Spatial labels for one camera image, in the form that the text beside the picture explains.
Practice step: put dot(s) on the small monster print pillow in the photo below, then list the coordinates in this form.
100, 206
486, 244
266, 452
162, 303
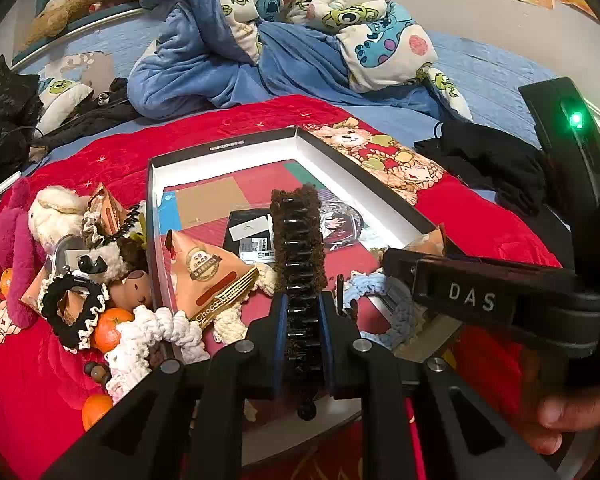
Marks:
62, 92

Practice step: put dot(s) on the orange tangerine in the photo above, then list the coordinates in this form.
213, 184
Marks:
112, 331
97, 412
6, 281

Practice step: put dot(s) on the cream crochet scrunchie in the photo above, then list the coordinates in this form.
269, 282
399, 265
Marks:
240, 310

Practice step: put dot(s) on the person's right hand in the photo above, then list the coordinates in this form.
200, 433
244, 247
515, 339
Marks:
570, 412

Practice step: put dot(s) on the cream fluffy hair clip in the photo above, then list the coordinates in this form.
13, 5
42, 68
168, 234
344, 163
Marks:
120, 260

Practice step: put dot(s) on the light blue crochet scrunchie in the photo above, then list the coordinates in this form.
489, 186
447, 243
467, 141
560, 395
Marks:
380, 310

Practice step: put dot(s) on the cream plush toy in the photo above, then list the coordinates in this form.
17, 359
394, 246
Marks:
55, 215

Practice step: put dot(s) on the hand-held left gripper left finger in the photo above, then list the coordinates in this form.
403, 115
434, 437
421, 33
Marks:
279, 350

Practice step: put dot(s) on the blue cartoon monster blanket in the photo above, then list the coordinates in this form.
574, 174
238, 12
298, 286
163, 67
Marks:
205, 60

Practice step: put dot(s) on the white crochet scrunchie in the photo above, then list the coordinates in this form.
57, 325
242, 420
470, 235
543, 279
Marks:
150, 340

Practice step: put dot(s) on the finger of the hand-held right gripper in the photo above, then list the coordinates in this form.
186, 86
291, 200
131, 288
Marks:
400, 270

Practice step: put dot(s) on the pink plush toy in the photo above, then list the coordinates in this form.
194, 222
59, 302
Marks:
10, 240

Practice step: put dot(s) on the blue bed sheet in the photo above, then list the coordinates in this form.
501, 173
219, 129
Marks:
480, 60

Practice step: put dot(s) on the brown plush dog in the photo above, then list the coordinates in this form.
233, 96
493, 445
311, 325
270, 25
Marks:
75, 5

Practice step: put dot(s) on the black garment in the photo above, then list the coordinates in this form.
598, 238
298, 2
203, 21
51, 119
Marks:
490, 160

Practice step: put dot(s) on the black toothed hair clip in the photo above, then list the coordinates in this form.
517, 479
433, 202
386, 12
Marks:
129, 221

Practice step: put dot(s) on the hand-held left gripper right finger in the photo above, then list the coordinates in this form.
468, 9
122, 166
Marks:
326, 350

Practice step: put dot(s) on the dark clothes heap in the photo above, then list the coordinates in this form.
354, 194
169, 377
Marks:
95, 115

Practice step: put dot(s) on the small dark box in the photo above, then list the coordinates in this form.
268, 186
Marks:
250, 235

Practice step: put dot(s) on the red printed blanket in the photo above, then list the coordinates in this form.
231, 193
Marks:
255, 115

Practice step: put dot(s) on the brown fuzzy hair claw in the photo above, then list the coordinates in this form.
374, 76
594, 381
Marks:
297, 260

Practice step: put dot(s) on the metal bed rail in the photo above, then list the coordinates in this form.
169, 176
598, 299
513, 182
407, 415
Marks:
80, 30

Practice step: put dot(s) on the brown capybara plush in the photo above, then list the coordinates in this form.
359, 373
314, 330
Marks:
132, 287

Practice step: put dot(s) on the orange triangular snack packet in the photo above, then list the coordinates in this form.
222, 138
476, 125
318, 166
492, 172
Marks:
427, 241
35, 292
107, 215
205, 275

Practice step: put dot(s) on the black lace-trimmed scrunchie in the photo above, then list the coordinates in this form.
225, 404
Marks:
75, 310

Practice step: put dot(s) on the round illustrated badge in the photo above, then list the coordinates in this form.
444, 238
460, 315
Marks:
342, 227

